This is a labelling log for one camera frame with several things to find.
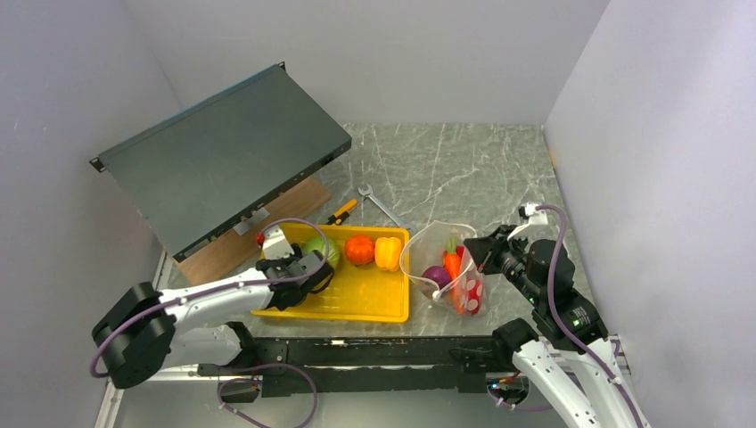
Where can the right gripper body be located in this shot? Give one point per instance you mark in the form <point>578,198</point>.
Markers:
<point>512,261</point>

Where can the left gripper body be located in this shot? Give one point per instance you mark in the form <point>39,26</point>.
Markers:
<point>295,257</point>

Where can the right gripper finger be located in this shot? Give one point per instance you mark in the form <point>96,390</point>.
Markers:
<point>483,251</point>
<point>507,232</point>

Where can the orange carrot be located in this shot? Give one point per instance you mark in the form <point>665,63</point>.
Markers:
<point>453,265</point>

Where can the red apple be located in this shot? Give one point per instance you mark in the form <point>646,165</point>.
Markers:
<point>471,298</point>

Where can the clear polka dot zip bag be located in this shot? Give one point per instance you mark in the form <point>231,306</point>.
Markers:
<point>426,248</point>

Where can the purple onion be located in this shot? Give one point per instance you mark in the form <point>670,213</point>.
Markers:
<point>437,278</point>

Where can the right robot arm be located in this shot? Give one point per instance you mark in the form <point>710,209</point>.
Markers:
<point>567,354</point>

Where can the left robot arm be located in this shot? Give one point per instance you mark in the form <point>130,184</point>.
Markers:
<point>149,330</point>

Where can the green cabbage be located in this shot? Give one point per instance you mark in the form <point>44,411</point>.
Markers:
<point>326,246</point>

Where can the yellow plastic tray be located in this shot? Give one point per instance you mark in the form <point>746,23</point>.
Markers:
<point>356,293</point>

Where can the wooden board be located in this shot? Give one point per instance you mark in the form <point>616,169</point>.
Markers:
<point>227,252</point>

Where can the orange pumpkin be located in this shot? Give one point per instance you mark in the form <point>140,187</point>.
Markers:
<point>359,250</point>

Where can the yellow bell pepper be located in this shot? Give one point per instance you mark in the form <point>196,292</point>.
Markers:
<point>387,251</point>

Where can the silver wrench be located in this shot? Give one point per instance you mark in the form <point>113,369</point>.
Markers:
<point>367,192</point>

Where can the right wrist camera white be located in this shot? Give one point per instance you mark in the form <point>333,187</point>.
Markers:
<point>533,221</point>

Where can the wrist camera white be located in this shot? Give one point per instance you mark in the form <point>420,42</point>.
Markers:
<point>533,221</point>
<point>275,245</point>

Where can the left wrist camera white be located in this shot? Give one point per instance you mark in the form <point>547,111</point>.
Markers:
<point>275,245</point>

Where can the yellow handled screwdriver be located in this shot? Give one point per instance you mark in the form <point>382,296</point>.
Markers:
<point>342,214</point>

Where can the black aluminium base frame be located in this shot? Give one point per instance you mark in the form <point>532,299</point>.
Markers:
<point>469,353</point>

